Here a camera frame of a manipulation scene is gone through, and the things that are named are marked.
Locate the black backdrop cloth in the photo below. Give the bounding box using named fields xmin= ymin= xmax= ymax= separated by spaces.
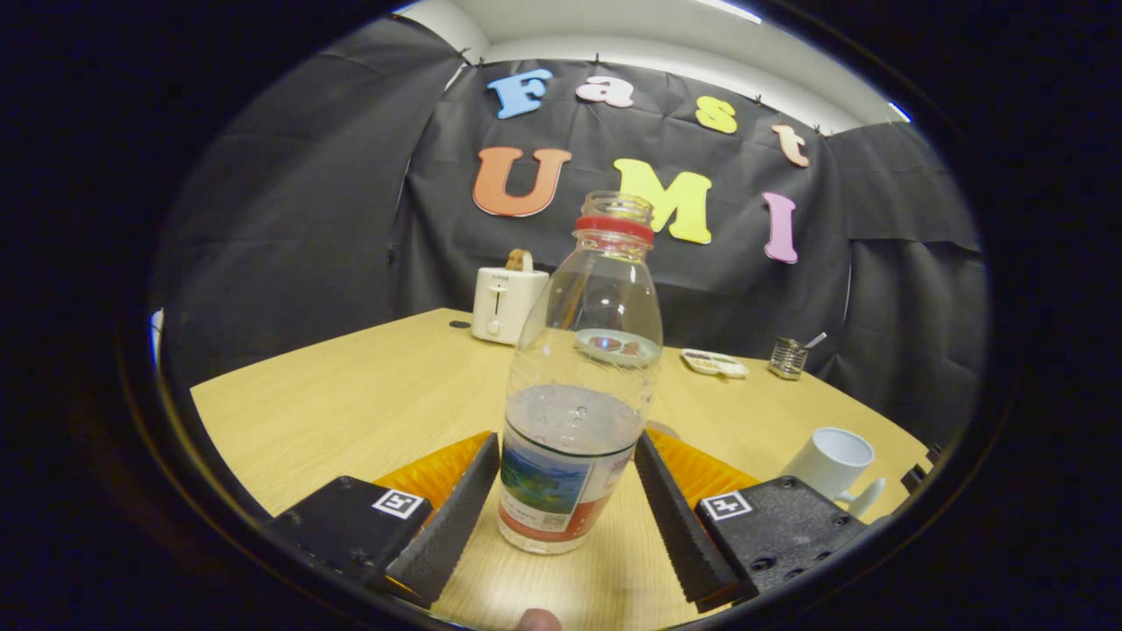
xmin=153 ymin=18 xmax=987 ymax=448

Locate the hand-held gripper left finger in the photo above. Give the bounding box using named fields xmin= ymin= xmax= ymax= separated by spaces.
xmin=263 ymin=429 xmax=501 ymax=608

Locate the white toaster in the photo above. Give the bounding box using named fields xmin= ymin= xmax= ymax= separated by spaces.
xmin=471 ymin=266 xmax=550 ymax=345

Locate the white cup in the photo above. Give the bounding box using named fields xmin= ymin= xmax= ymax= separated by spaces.
xmin=778 ymin=427 xmax=886 ymax=520

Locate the small glass jar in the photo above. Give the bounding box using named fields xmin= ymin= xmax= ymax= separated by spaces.
xmin=769 ymin=337 xmax=808 ymax=381

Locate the wooden table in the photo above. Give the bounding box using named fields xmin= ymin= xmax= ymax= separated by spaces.
xmin=190 ymin=307 xmax=932 ymax=630

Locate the white divided condiment dish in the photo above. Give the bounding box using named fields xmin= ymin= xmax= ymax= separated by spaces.
xmin=681 ymin=349 xmax=750 ymax=379

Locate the light green plate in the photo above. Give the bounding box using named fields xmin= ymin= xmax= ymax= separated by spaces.
xmin=574 ymin=328 xmax=664 ymax=369

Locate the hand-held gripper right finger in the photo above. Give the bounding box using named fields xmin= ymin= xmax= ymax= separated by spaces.
xmin=634 ymin=429 xmax=869 ymax=613

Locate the clear plastic juice bottle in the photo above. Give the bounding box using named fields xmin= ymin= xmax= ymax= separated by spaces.
xmin=498 ymin=191 xmax=664 ymax=556

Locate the long ceiling light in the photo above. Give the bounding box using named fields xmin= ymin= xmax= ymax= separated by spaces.
xmin=699 ymin=0 xmax=762 ymax=25

